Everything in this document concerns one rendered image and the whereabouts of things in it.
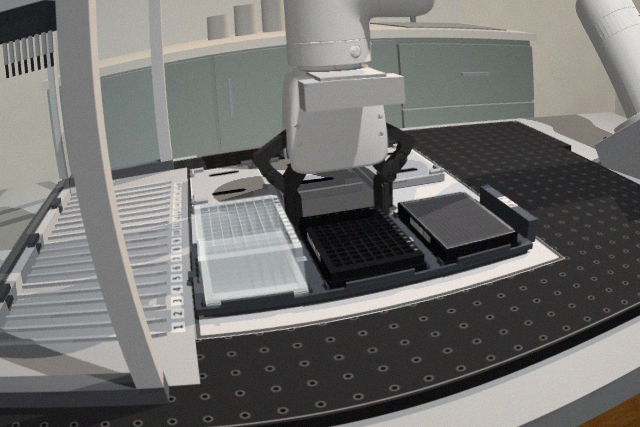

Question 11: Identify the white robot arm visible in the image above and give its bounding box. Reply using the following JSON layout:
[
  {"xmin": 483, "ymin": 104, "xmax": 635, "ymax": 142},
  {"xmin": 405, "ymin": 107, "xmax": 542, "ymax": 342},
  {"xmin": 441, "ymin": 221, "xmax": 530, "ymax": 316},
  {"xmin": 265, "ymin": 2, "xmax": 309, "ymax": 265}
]
[{"xmin": 284, "ymin": 0, "xmax": 640, "ymax": 132}]

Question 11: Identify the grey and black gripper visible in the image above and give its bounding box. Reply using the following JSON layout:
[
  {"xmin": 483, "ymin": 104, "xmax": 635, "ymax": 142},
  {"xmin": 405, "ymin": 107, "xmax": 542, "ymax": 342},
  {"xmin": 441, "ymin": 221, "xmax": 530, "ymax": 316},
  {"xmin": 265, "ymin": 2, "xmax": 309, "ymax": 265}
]
[{"xmin": 252, "ymin": 67, "xmax": 416, "ymax": 228}]

